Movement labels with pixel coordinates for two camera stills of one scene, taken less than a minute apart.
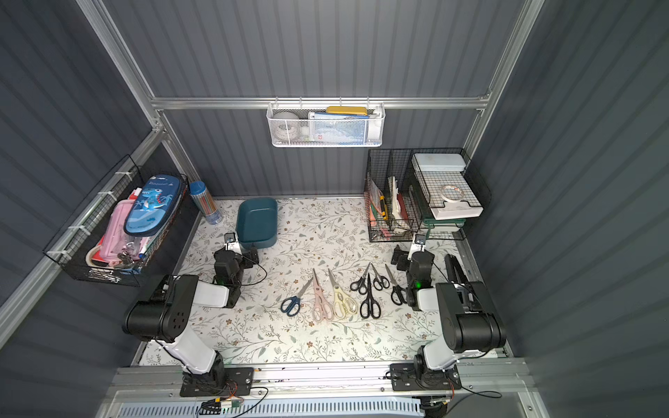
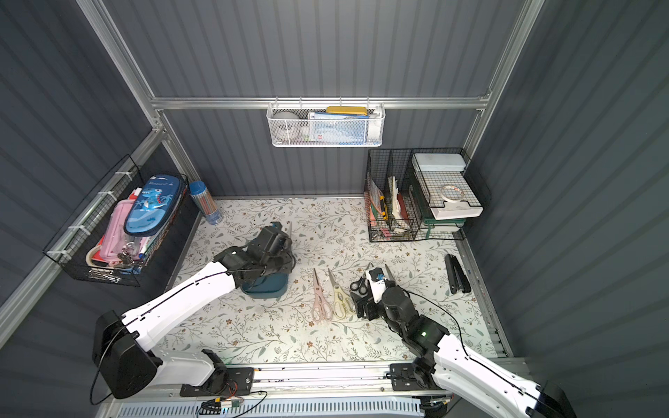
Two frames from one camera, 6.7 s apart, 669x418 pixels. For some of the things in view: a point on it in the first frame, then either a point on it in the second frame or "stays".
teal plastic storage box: x=257 y=223 → x=268 y=286
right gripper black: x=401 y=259 → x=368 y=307
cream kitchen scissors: x=342 y=303 stays
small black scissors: x=361 y=285 stays
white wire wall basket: x=326 y=127 stays
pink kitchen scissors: x=321 y=309 stays
